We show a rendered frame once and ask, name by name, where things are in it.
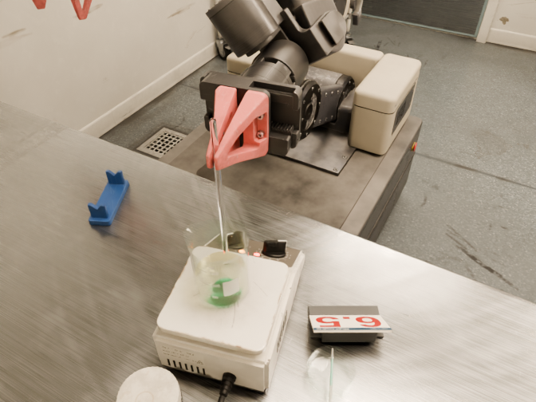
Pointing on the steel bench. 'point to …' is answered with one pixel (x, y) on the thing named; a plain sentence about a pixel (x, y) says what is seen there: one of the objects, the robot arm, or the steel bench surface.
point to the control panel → (273, 258)
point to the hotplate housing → (258, 381)
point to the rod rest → (108, 199)
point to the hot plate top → (257, 329)
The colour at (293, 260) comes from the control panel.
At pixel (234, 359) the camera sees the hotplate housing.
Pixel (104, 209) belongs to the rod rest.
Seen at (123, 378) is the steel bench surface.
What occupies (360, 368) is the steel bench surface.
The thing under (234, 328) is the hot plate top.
